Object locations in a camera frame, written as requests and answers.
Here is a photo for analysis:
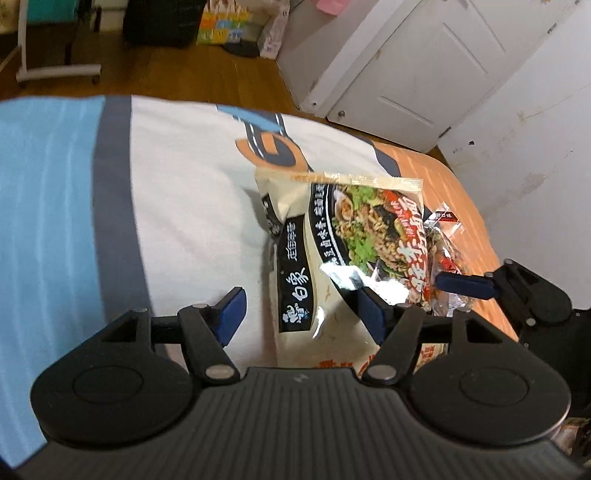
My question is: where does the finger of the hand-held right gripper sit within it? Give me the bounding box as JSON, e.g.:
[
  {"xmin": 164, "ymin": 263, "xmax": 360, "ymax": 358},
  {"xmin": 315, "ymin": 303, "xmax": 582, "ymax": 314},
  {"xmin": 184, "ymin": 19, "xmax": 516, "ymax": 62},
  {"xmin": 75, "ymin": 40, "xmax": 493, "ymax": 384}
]
[{"xmin": 436, "ymin": 258, "xmax": 527, "ymax": 301}]

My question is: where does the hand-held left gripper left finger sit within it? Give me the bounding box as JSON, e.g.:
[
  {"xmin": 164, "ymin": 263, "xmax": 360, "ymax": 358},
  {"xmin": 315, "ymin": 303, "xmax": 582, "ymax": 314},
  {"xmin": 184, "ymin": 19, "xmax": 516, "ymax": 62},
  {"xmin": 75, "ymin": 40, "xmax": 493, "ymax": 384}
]
[{"xmin": 92, "ymin": 286, "xmax": 245, "ymax": 387}]

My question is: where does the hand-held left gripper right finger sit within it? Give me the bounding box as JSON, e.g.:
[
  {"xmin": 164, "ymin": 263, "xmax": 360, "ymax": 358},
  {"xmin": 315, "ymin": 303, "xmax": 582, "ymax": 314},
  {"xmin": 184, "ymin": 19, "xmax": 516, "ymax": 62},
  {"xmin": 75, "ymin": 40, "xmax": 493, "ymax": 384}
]
[{"xmin": 358, "ymin": 286, "xmax": 513, "ymax": 385}]

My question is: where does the large cream noodle packet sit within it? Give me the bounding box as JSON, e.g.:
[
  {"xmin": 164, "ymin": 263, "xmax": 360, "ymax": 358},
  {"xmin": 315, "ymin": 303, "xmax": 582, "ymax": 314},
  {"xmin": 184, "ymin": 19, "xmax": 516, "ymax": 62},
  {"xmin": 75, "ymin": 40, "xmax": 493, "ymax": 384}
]
[{"xmin": 253, "ymin": 167, "xmax": 451, "ymax": 376}]

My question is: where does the clear red-label snack packet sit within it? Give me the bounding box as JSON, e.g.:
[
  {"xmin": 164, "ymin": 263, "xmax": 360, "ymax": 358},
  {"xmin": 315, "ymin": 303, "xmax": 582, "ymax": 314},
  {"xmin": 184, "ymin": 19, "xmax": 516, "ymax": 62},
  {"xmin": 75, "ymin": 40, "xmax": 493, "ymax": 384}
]
[{"xmin": 422, "ymin": 202, "xmax": 472, "ymax": 317}]

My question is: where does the white door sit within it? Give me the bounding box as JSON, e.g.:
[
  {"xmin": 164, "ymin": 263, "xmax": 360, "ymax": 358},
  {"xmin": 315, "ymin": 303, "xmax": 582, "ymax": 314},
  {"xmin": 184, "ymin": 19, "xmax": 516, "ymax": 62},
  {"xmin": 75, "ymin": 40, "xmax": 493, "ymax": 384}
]
[{"xmin": 295, "ymin": 0, "xmax": 590, "ymax": 153}]

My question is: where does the black round base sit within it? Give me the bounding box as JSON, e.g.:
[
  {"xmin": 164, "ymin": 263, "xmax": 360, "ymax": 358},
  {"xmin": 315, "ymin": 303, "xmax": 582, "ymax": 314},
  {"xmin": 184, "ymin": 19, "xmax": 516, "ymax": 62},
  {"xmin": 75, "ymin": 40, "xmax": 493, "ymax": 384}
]
[{"xmin": 221, "ymin": 40, "xmax": 262, "ymax": 59}]

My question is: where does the white plastic bag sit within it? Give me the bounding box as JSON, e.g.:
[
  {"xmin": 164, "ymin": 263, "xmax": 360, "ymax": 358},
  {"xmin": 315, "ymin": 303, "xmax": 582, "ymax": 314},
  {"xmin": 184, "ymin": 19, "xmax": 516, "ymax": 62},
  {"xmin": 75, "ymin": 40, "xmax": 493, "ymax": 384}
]
[{"xmin": 258, "ymin": 11, "xmax": 292, "ymax": 60}]

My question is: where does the colourful gift bag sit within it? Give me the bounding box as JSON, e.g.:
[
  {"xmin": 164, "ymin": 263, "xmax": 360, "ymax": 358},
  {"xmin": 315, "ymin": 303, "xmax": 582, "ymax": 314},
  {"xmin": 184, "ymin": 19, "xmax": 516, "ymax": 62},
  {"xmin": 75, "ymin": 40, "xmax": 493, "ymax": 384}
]
[{"xmin": 196, "ymin": 0, "xmax": 290, "ymax": 47}]

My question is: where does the black suitcase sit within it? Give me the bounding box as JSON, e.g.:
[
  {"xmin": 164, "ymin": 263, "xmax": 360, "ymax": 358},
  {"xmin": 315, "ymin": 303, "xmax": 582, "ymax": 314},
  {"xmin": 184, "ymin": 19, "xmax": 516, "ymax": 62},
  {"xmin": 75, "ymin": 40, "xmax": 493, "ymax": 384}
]
[{"xmin": 122, "ymin": 0, "xmax": 206, "ymax": 49}]

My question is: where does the wooden overbed table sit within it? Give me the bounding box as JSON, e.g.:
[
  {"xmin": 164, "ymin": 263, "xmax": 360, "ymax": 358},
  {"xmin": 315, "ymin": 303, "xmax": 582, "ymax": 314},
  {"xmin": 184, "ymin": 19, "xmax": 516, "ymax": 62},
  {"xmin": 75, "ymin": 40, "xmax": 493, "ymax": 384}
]
[{"xmin": 16, "ymin": 0, "xmax": 103, "ymax": 86}]

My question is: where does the pink gift bag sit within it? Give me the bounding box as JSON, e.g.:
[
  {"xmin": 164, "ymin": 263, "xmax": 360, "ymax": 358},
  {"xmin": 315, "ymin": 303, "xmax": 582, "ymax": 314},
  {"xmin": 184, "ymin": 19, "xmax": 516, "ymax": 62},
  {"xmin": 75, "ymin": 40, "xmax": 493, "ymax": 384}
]
[{"xmin": 313, "ymin": 0, "xmax": 354, "ymax": 16}]

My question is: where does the teal bag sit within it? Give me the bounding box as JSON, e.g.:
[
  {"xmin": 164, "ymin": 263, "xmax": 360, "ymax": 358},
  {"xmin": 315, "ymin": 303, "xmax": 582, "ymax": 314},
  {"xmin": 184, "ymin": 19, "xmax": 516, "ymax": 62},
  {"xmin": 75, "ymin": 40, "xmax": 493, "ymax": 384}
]
[{"xmin": 18, "ymin": 0, "xmax": 84, "ymax": 22}]

